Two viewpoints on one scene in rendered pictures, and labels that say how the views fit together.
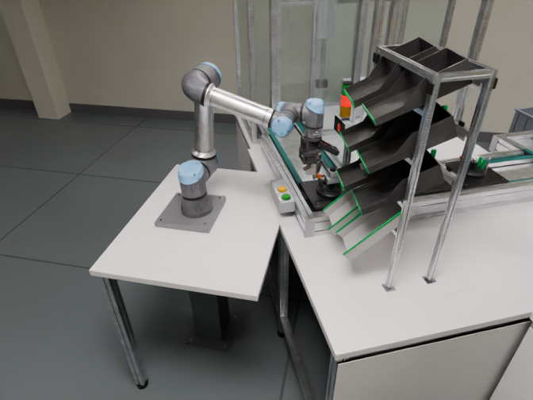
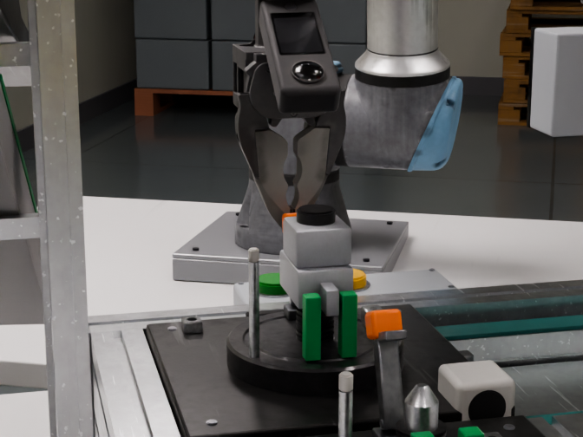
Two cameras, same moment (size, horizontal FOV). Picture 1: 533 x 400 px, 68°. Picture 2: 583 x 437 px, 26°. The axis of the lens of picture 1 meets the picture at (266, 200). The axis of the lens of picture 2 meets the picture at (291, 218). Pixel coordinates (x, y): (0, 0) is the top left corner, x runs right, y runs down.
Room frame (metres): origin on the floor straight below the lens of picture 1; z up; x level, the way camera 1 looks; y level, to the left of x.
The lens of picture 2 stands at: (1.52, -1.24, 1.33)
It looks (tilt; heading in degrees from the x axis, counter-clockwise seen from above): 15 degrees down; 89
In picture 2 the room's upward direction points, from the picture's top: straight up
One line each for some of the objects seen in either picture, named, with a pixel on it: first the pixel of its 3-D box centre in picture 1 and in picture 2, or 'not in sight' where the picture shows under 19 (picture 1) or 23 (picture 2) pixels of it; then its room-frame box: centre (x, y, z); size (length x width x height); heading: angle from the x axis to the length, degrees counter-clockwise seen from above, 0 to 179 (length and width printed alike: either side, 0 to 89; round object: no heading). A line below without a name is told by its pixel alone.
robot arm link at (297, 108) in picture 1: (289, 113); not in sight; (1.54, -0.10, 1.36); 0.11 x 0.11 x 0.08; 74
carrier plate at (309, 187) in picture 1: (331, 193); (315, 372); (1.55, -0.30, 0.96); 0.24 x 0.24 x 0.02; 12
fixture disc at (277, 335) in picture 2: (331, 190); (315, 348); (1.55, -0.30, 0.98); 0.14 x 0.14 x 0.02
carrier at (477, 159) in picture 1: (473, 164); not in sight; (1.71, -1.03, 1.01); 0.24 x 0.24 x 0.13; 12
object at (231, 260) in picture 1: (208, 217); (284, 286); (1.53, 0.28, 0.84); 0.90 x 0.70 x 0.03; 167
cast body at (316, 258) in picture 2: (335, 175); (318, 255); (1.55, -0.31, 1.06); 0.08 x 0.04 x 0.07; 103
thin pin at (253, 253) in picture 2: not in sight; (253, 303); (1.50, -0.34, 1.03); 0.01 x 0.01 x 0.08
